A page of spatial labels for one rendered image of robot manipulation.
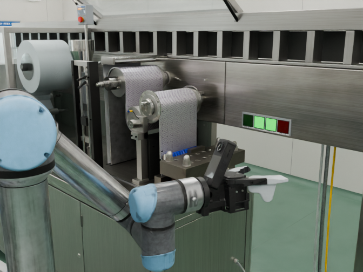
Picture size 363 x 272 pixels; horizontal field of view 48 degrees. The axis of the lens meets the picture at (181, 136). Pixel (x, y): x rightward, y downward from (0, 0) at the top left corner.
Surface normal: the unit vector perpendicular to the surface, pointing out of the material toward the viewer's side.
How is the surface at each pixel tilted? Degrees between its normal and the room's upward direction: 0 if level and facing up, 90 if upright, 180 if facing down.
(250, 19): 90
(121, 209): 93
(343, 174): 90
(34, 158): 82
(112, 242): 90
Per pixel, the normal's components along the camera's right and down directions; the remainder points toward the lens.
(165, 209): 0.44, 0.22
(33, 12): 0.70, 0.18
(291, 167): -0.71, 0.18
